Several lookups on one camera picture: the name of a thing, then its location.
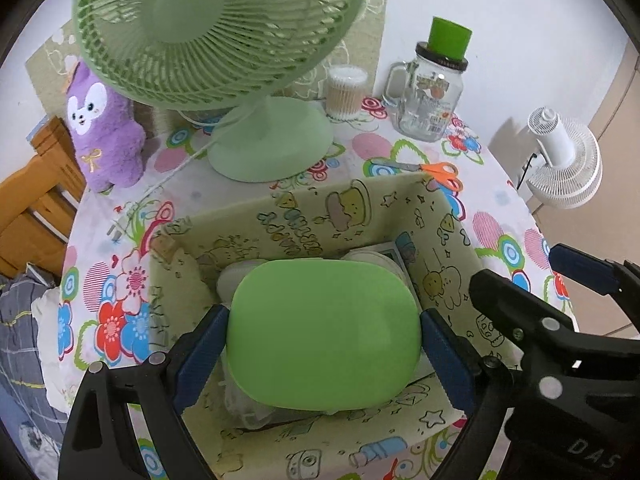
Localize cartoon printed fabric storage box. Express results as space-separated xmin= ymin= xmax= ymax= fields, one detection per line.
xmin=148 ymin=178 xmax=523 ymax=480

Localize beige wooden door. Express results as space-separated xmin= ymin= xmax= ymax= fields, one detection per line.
xmin=530 ymin=40 xmax=640 ymax=341

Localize purple plush toy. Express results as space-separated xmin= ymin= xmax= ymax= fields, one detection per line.
xmin=64 ymin=62 xmax=147 ymax=193

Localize orange handled scissors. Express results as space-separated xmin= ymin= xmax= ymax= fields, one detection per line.
xmin=370 ymin=158 xmax=462 ymax=192

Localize green rounded plastic lid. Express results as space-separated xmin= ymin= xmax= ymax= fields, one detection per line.
xmin=226 ymin=258 xmax=422 ymax=409

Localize glass mug jar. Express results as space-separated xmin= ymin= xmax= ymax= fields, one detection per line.
xmin=384 ymin=42 xmax=469 ymax=143

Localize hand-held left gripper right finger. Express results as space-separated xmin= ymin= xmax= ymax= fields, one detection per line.
xmin=420 ymin=308 xmax=521 ymax=480

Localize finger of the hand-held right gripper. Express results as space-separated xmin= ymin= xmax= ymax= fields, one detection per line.
xmin=469 ymin=269 xmax=581 ymax=361
xmin=548 ymin=243 xmax=640 ymax=311

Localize cotton swab jar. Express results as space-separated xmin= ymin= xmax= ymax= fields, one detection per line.
xmin=324 ymin=66 xmax=368 ymax=120

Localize white cloth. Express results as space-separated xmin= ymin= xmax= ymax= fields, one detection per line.
xmin=30 ymin=292 xmax=68 ymax=416

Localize green plastic cup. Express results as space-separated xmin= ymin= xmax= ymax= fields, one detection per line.
xmin=426 ymin=16 xmax=473 ymax=62

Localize black fan cable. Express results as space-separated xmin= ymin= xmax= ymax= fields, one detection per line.
xmin=515 ymin=152 xmax=538 ymax=191

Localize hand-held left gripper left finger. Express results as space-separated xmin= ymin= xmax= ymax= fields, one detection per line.
xmin=57 ymin=305 xmax=231 ymax=480

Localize white standing fan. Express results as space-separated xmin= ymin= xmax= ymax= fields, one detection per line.
xmin=517 ymin=106 xmax=602 ymax=209

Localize green desk fan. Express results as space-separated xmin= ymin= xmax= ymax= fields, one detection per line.
xmin=72 ymin=0 xmax=370 ymax=183

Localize wooden chair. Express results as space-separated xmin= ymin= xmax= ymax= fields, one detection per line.
xmin=0 ymin=115 xmax=88 ymax=278

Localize grey plaid blanket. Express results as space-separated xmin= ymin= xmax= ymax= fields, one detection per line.
xmin=0 ymin=272 xmax=71 ymax=480

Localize white fan power cable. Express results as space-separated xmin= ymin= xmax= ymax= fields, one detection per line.
xmin=106 ymin=137 xmax=218 ymax=243

